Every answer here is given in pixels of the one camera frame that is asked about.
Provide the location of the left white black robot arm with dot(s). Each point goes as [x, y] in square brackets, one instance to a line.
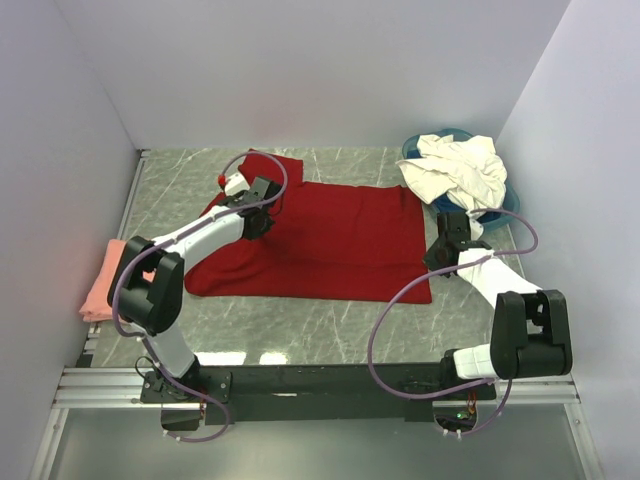
[146, 294]

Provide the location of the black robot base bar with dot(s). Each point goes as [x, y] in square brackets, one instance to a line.
[317, 392]

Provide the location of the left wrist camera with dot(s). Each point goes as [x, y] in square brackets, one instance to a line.
[233, 184]

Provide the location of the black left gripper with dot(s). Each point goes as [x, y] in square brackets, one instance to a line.
[255, 236]

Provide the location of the blue t shirt in basket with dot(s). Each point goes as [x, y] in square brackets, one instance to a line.
[444, 204]

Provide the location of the folded pink t shirt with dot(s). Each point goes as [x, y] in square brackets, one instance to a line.
[96, 307]

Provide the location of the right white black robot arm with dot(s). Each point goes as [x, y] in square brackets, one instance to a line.
[530, 334]

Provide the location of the red t shirt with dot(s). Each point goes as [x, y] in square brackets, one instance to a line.
[333, 242]

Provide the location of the teal plastic laundry basket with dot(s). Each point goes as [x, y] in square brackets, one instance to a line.
[410, 151]

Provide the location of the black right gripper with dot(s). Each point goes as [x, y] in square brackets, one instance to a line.
[429, 259]

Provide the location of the white crumpled t shirt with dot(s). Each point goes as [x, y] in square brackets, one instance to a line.
[470, 173]

